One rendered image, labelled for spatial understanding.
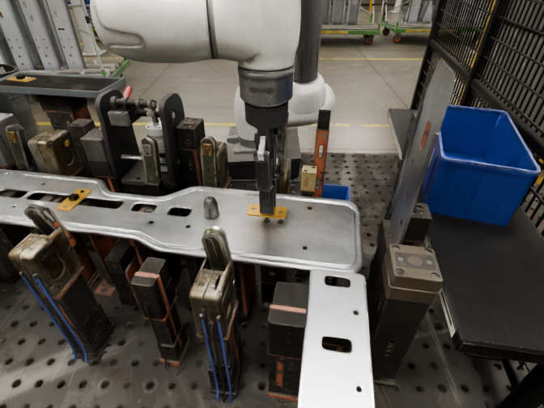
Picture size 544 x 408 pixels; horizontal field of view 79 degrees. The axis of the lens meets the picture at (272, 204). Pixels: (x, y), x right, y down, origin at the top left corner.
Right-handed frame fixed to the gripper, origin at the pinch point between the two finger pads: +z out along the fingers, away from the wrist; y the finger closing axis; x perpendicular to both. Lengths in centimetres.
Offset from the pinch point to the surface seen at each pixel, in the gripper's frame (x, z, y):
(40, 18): -328, 19, -330
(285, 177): 2.0, 3.5, -13.0
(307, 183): 7.5, 3.1, -10.7
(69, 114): -67, -1, -30
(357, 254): 19.0, 7.0, 7.0
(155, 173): -31.5, 5.0, -11.8
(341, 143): 28, 107, -242
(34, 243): -40.2, 2.1, 18.6
